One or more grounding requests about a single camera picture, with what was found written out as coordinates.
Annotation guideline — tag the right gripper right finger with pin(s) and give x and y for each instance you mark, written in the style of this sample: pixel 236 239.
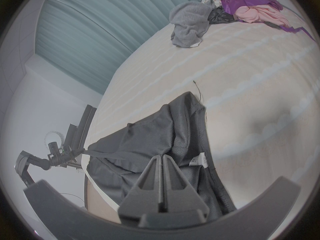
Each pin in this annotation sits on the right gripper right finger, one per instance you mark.
pixel 178 186

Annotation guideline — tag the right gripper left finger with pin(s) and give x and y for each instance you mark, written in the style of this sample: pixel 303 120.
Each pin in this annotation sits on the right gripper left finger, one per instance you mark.
pixel 147 184

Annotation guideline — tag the black T-shirt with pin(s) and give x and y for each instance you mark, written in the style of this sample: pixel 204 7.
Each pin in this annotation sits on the black T-shirt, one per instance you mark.
pixel 155 139

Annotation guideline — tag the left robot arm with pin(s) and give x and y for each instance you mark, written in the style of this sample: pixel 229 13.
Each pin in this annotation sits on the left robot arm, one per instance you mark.
pixel 45 162

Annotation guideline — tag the bed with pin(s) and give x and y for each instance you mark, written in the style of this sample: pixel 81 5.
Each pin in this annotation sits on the bed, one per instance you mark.
pixel 250 89

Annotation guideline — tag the blue-green curtain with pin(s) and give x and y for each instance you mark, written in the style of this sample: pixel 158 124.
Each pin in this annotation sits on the blue-green curtain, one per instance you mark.
pixel 82 54
pixel 130 9

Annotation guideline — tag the grey garment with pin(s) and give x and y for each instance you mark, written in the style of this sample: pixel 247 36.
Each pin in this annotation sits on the grey garment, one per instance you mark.
pixel 190 21

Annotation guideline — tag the shiny black garment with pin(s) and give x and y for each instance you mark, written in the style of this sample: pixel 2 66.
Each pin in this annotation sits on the shiny black garment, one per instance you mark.
pixel 222 16

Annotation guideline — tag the pink garment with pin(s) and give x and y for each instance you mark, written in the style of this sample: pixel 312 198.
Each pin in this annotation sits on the pink garment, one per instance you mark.
pixel 252 15

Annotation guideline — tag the purple garment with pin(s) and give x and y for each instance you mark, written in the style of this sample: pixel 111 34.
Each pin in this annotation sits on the purple garment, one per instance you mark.
pixel 240 0

